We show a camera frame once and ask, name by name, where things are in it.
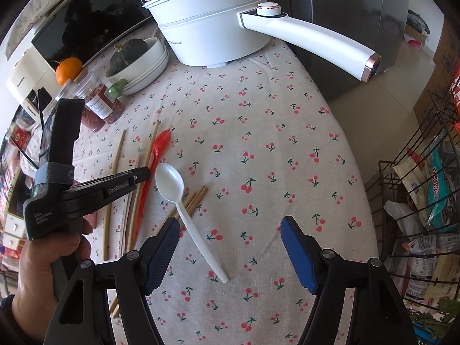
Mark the person's left hand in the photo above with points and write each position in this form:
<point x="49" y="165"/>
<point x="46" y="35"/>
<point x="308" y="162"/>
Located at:
<point x="34" y="269"/>

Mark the pile of snack packets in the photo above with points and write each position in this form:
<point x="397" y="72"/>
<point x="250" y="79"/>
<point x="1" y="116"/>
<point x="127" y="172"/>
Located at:
<point x="431" y="187"/>

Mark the cherry print tablecloth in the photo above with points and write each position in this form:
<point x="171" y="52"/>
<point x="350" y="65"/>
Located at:
<point x="251" y="133"/>

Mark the clear jar of red berries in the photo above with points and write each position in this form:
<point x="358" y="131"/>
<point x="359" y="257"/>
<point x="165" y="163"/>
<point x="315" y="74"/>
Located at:
<point x="102" y="102"/>

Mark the small green object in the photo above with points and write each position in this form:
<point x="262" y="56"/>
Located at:
<point x="118" y="89"/>

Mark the person's left forearm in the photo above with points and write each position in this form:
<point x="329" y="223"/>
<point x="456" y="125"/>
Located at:
<point x="10" y="320"/>

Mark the white ceramic plate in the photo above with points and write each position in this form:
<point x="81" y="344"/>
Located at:
<point x="151" y="75"/>

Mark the red label snack packet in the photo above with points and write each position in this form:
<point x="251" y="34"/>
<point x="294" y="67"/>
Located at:
<point x="19" y="136"/>

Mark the white ceramic bowl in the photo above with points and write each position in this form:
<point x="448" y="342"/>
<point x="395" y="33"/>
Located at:
<point x="151" y="52"/>

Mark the white electric pot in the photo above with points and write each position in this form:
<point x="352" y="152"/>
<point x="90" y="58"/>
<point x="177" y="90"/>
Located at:
<point x="201" y="32"/>

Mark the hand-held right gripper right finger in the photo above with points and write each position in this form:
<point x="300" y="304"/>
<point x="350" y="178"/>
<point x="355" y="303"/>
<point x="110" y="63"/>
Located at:
<point x="298" y="255"/>

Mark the brown cardboard box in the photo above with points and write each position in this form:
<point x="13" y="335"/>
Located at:
<point x="445" y="50"/>

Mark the grey refrigerator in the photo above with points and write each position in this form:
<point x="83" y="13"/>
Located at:
<point x="345" y="25"/>

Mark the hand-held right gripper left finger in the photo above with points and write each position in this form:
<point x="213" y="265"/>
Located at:
<point x="161" y="255"/>

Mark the red plastic spoon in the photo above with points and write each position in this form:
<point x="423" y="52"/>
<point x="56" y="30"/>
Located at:
<point x="161" y="143"/>

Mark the green pumpkin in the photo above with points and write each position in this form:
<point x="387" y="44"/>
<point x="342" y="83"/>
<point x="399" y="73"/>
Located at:
<point x="124" y="59"/>

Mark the white ceramic spoon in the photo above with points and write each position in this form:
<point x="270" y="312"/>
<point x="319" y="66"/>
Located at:
<point x="169" y="183"/>

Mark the orange tangerine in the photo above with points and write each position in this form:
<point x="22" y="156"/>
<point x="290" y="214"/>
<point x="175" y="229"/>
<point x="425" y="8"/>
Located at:
<point x="68" y="70"/>

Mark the black microwave oven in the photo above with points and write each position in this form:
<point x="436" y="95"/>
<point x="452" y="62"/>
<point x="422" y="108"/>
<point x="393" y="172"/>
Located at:
<point x="90" y="25"/>

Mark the small white drawer box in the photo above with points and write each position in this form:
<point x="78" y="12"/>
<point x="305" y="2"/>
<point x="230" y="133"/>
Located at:
<point x="14" y="231"/>

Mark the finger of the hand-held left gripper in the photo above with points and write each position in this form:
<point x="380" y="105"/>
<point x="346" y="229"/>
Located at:
<point x="122" y="183"/>

